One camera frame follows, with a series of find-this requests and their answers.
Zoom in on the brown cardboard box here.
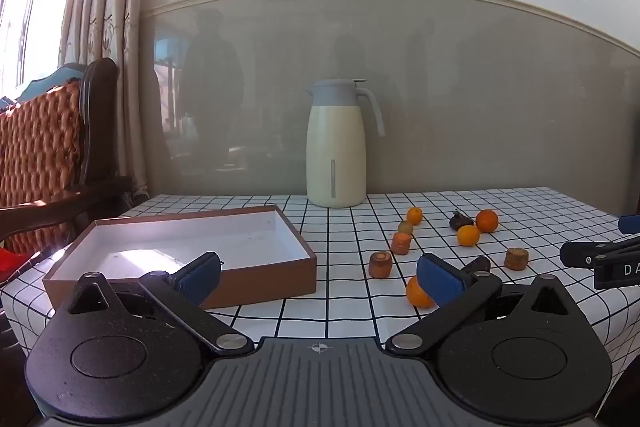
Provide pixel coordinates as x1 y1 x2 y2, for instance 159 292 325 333
42 205 318 310

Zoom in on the blue padded backrest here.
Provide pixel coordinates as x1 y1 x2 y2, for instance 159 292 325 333
17 63 88 100

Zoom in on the cream thermos jug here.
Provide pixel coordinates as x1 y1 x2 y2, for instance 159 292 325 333
306 78 386 208

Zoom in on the red cloth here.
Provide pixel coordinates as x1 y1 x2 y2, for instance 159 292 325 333
0 248 28 284

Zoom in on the large round orange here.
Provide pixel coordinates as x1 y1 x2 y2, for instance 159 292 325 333
475 209 499 234

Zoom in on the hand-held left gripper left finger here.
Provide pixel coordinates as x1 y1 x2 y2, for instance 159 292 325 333
65 251 255 355

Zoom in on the brown tufted sofa cushion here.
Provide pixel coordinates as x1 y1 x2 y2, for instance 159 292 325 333
0 82 83 208

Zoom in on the white checked tablecloth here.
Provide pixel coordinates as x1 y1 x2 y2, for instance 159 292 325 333
0 187 640 380

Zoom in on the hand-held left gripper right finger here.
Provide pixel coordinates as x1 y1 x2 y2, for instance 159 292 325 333
385 252 571 355

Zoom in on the window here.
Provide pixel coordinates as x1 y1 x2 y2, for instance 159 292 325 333
0 0 96 98

